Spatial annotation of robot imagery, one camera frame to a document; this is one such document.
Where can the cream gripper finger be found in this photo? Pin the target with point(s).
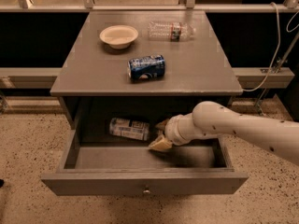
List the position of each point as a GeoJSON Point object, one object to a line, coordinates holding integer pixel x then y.
{"type": "Point", "coordinates": [161, 143]}
{"type": "Point", "coordinates": [161, 125]}

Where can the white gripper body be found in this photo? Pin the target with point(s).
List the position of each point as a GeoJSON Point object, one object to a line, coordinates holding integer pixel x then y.
{"type": "Point", "coordinates": [173, 131]}

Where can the blue labelled plastic bottle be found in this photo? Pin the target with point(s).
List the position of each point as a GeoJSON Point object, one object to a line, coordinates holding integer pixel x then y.
{"type": "Point", "coordinates": [129, 129]}

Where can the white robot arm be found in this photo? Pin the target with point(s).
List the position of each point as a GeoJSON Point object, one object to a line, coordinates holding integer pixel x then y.
{"type": "Point", "coordinates": [210, 120]}

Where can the round metal drawer knob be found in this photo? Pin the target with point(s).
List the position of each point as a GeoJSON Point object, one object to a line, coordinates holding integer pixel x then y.
{"type": "Point", "coordinates": [146, 191]}

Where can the grey open top drawer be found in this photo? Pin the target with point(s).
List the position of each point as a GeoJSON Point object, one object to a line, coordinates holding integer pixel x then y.
{"type": "Point", "coordinates": [95, 162]}

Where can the clear plastic water bottle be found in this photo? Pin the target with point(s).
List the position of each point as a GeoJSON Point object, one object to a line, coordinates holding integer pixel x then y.
{"type": "Point", "coordinates": [170, 31]}

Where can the blue soda can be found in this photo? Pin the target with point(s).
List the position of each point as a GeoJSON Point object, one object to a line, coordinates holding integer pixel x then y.
{"type": "Point", "coordinates": [147, 67]}

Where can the white paper bowl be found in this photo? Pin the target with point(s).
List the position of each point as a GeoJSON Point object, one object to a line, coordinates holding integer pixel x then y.
{"type": "Point", "coordinates": [119, 36]}

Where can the metal railing frame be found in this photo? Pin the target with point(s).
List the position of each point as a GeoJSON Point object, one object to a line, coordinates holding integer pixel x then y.
{"type": "Point", "coordinates": [149, 3]}

